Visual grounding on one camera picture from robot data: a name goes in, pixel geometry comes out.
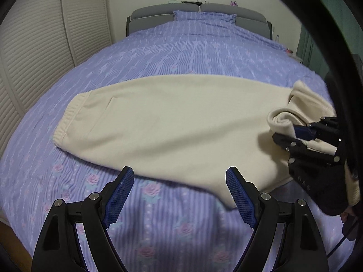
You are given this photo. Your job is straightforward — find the purple pillow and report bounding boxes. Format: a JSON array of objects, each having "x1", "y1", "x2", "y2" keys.
[{"x1": 174, "y1": 10, "x2": 237, "y2": 24}]

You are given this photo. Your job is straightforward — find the white nightstand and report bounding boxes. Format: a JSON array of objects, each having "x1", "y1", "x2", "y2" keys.
[{"x1": 287, "y1": 52, "x2": 303, "y2": 64}]

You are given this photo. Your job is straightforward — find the green curtain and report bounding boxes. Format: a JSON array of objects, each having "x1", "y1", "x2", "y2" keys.
[{"x1": 297, "y1": 0, "x2": 362, "y2": 77}]

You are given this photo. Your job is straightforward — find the person's right hand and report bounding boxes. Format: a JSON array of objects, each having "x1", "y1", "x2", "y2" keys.
[{"x1": 340, "y1": 206, "x2": 355, "y2": 223}]

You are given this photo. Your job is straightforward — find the grey padded headboard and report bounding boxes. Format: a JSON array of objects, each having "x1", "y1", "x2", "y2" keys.
[{"x1": 126, "y1": 2, "x2": 273, "y2": 39}]

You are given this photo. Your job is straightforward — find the cream pants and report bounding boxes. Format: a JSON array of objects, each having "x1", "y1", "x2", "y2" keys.
[{"x1": 53, "y1": 74, "x2": 360, "y2": 208}]

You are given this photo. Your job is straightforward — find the white louvered wardrobe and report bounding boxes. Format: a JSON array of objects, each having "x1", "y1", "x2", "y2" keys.
[{"x1": 1, "y1": 0, "x2": 111, "y2": 149}]

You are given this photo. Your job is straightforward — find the purple floral bed cover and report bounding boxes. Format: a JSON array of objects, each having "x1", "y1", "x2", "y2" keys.
[{"x1": 0, "y1": 9, "x2": 357, "y2": 272}]

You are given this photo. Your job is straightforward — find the dark item on headboard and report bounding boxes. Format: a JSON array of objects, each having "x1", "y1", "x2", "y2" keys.
[{"x1": 182, "y1": 1, "x2": 203, "y2": 6}]

